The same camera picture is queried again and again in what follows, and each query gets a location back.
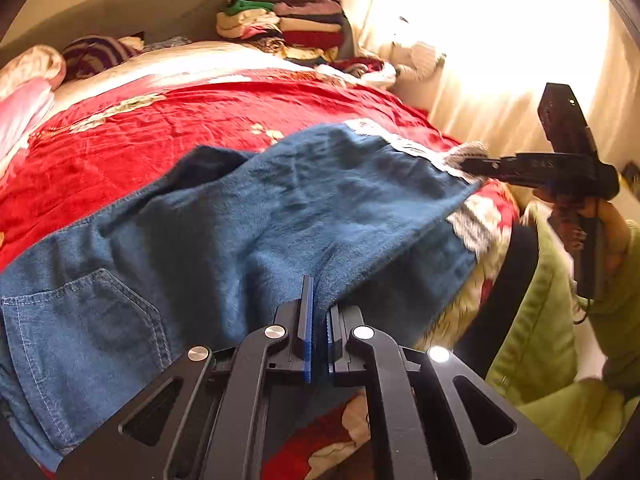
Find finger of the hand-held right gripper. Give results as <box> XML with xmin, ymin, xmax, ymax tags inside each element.
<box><xmin>457</xmin><ymin>156</ymin><xmax>507</xmax><ymax>177</ymax></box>

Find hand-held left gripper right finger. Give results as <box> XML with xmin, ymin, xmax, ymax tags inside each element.
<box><xmin>326</xmin><ymin>305</ymin><xmax>581</xmax><ymax>480</ymax></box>

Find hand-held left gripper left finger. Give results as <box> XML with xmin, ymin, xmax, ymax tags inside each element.
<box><xmin>55</xmin><ymin>275</ymin><xmax>315</xmax><ymax>480</ymax></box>

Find blue denim pants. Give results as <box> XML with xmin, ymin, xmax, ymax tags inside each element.
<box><xmin>0</xmin><ymin>122</ymin><xmax>493</xmax><ymax>472</ymax></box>

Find person's right forearm green sleeve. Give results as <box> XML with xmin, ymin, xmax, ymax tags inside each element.
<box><xmin>575</xmin><ymin>220</ymin><xmax>640</xmax><ymax>401</ymax></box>

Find person's right hand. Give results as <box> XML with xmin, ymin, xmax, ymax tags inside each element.
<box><xmin>532</xmin><ymin>187</ymin><xmax>631</xmax><ymax>286</ymax></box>

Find light curtain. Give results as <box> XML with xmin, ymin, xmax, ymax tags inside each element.
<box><xmin>342</xmin><ymin>0</ymin><xmax>640</xmax><ymax>211</ymax></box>

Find white fluffy cloth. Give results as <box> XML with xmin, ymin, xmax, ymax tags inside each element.
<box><xmin>390</xmin><ymin>41</ymin><xmax>447</xmax><ymax>82</ymax></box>

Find red patterned cloth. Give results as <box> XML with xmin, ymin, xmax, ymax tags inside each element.
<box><xmin>320</xmin><ymin>56</ymin><xmax>399</xmax><ymax>92</ymax></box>

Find pile of folded clothes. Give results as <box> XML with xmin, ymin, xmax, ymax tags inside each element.
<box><xmin>216</xmin><ymin>0</ymin><xmax>357</xmax><ymax>68</ymax></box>

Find red floral blanket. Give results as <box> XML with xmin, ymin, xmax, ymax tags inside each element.
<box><xmin>0</xmin><ymin>67</ymin><xmax>521</xmax><ymax>480</ymax></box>

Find cream bedsheet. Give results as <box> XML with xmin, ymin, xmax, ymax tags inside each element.
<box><xmin>50</xmin><ymin>41</ymin><xmax>321</xmax><ymax>111</ymax></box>

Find blue patterned cloth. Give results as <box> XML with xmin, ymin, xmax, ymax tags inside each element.
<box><xmin>141</xmin><ymin>35</ymin><xmax>194</xmax><ymax>54</ymax></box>

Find purple striped cloth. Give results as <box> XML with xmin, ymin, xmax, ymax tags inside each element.
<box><xmin>61</xmin><ymin>35</ymin><xmax>143</xmax><ymax>82</ymax></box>

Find grey bed headboard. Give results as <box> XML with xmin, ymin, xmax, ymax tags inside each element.
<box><xmin>0</xmin><ymin>0</ymin><xmax>236</xmax><ymax>68</ymax></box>

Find pink floral pillow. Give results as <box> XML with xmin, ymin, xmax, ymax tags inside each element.
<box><xmin>0</xmin><ymin>45</ymin><xmax>67</xmax><ymax>102</ymax></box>

